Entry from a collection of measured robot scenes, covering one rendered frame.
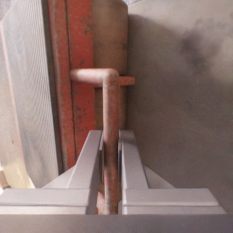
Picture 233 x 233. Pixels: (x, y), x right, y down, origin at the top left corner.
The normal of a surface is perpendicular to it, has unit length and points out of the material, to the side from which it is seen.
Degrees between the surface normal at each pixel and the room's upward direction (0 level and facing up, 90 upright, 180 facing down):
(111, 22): 82
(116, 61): 93
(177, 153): 0
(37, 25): 0
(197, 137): 0
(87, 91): 90
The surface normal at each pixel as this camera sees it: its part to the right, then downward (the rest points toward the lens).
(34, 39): -0.76, 0.18
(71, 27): 0.65, 0.21
